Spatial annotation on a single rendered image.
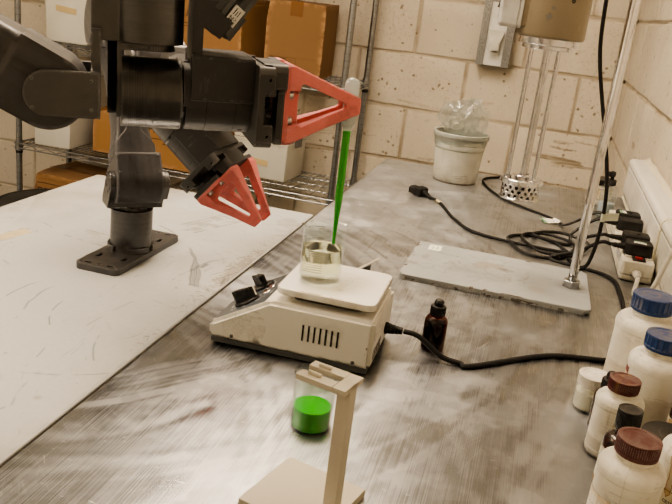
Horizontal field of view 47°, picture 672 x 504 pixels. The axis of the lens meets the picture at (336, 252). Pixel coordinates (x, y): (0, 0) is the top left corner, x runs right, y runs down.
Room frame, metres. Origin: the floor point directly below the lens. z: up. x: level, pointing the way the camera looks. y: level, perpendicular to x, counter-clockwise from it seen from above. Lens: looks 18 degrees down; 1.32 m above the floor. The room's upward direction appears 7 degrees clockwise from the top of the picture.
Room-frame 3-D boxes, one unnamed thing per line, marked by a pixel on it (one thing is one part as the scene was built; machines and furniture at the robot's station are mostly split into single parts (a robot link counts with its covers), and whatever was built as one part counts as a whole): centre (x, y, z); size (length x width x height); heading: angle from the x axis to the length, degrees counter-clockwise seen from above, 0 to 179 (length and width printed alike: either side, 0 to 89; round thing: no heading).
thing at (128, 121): (0.64, 0.17, 1.23); 0.07 x 0.06 x 0.07; 108
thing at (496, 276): (1.23, -0.27, 0.91); 0.30 x 0.20 x 0.01; 77
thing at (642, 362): (0.77, -0.36, 0.96); 0.06 x 0.06 x 0.11
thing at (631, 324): (0.86, -0.37, 0.96); 0.07 x 0.07 x 0.13
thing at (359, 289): (0.89, -0.01, 0.98); 0.12 x 0.12 x 0.01; 78
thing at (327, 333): (0.89, 0.02, 0.94); 0.22 x 0.13 x 0.08; 78
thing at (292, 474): (0.57, 0.00, 0.96); 0.08 x 0.08 x 0.13; 63
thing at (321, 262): (0.88, 0.01, 1.02); 0.06 x 0.05 x 0.08; 111
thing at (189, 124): (0.66, 0.11, 1.22); 0.10 x 0.07 x 0.07; 18
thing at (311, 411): (0.70, 0.00, 0.93); 0.04 x 0.04 x 0.06
